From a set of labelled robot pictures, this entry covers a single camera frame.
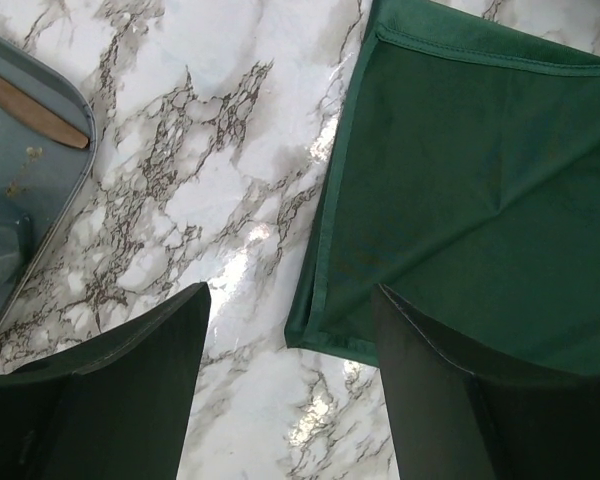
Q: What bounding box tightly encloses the floral teal serving tray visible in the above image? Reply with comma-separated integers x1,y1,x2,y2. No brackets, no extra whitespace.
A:
0,37,98,328

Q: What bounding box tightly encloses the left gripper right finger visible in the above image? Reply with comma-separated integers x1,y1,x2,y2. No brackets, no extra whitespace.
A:
372,285,600,479

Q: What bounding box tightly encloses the brown wooden knife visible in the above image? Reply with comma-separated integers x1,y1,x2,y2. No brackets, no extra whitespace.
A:
0,76,90,149

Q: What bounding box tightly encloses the dark green cloth napkin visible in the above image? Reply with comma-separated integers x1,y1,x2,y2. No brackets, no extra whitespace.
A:
284,1,600,375

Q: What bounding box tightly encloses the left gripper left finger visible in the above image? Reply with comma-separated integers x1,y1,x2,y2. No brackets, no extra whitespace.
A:
0,283,211,479

